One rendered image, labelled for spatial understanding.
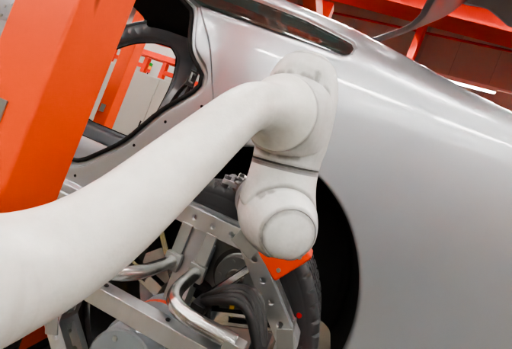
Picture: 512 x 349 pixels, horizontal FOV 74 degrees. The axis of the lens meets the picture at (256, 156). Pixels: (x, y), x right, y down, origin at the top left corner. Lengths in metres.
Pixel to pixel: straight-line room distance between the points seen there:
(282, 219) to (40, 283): 0.29
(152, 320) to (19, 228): 0.41
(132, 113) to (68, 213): 6.07
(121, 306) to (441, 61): 10.78
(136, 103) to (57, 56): 5.45
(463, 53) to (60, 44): 10.82
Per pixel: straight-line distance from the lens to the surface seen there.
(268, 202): 0.43
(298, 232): 0.43
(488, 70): 11.19
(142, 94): 6.25
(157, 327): 0.60
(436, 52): 11.15
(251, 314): 0.61
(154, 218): 0.24
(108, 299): 0.63
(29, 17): 0.92
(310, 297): 0.81
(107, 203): 0.23
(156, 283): 0.93
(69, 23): 0.85
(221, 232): 0.73
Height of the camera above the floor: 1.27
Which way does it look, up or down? level
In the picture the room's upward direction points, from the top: 22 degrees clockwise
